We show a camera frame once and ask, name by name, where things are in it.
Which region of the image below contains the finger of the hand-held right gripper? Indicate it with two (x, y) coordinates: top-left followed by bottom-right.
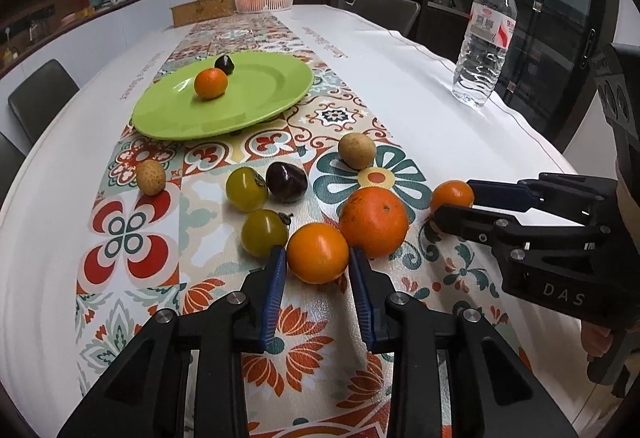
(431, 204), (627, 325)
(466, 173), (619, 230)

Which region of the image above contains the medium orange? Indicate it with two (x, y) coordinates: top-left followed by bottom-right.
(286, 223), (350, 285)

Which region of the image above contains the white floral patterned tablecloth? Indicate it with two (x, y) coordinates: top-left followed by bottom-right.
(0, 3), (601, 438)

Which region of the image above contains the person's right hand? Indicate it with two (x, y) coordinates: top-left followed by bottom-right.
(580, 320), (613, 363)

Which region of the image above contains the clear plastic water bottle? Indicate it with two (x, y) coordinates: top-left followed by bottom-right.
(451, 0), (518, 109)

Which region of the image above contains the green plate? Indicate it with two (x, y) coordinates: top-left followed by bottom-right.
(131, 50), (315, 141)

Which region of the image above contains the large deep orange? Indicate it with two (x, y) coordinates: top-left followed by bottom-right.
(339, 187), (410, 258)

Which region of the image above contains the small orange tangerine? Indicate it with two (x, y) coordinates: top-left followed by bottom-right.
(194, 68), (228, 100)
(430, 180), (475, 215)

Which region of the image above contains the green tomato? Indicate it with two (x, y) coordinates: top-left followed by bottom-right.
(225, 167), (268, 212)
(241, 209), (293, 258)

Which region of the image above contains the brown wicker box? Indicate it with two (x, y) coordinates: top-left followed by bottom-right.
(171, 0), (237, 28)

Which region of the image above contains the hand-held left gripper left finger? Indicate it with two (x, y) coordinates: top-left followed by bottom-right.
(57, 245), (288, 438)

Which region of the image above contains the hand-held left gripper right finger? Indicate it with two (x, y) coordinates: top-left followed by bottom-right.
(348, 245), (581, 438)

